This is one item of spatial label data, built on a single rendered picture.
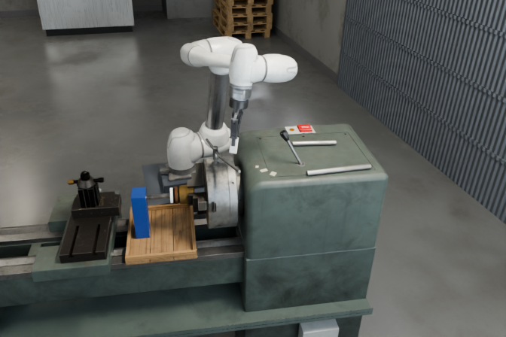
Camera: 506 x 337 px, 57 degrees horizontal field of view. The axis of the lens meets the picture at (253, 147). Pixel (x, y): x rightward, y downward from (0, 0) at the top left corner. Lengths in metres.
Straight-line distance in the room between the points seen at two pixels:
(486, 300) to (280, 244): 1.78
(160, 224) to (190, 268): 0.27
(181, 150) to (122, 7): 6.15
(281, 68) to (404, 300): 1.92
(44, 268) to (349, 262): 1.30
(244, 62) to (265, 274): 0.95
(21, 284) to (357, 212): 1.45
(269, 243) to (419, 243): 1.89
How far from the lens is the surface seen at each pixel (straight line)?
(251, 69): 1.77
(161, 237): 2.16
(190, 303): 2.34
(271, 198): 1.87
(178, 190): 2.05
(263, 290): 2.21
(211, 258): 2.10
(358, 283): 2.33
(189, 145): 2.60
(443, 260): 3.63
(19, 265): 2.23
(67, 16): 8.63
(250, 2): 8.05
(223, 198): 1.93
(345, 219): 2.04
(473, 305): 3.38
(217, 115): 2.55
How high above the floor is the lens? 2.27
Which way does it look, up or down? 29 degrees down
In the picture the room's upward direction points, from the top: 2 degrees clockwise
